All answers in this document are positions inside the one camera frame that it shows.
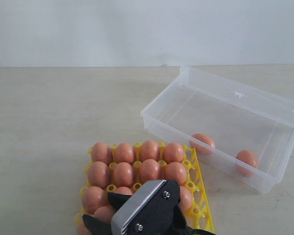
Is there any brown egg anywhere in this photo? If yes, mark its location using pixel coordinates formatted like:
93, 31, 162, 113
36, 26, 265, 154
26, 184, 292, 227
113, 162, 135, 188
179, 186, 193, 212
163, 142, 185, 164
139, 159, 162, 183
140, 140, 160, 162
115, 142, 136, 164
190, 133, 216, 156
164, 162, 187, 186
93, 205, 115, 224
87, 161, 111, 189
114, 187, 133, 195
77, 221, 91, 235
82, 186, 108, 214
91, 142, 113, 165
236, 149, 259, 177

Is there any yellow plastic egg tray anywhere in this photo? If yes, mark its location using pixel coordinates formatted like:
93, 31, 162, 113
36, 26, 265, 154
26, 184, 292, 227
74, 142, 215, 233

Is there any clear plastic container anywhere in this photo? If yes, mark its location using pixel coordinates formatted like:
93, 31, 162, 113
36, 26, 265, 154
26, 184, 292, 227
141, 66, 294, 193

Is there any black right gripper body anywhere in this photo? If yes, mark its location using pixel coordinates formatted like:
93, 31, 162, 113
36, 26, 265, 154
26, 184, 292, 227
171, 204, 192, 235

